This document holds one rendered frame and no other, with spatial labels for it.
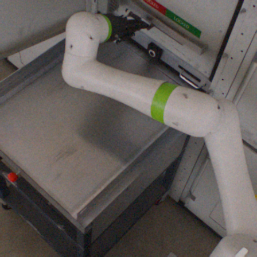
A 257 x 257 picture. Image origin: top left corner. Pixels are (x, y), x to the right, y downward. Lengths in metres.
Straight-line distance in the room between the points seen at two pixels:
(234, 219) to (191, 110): 0.36
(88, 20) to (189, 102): 0.40
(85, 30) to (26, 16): 0.48
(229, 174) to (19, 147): 0.72
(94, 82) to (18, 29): 0.56
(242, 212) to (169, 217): 1.10
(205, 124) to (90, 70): 0.40
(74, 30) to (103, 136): 0.42
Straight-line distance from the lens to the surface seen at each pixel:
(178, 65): 1.76
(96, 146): 1.56
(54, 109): 1.65
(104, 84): 1.32
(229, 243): 1.20
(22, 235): 2.34
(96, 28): 1.37
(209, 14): 1.56
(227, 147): 1.33
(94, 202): 1.43
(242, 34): 1.45
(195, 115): 1.17
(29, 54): 2.59
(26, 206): 2.21
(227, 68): 1.57
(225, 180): 1.34
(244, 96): 1.57
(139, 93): 1.25
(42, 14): 1.83
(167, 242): 2.35
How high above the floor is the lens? 2.18
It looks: 57 degrees down
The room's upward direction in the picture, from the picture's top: 10 degrees clockwise
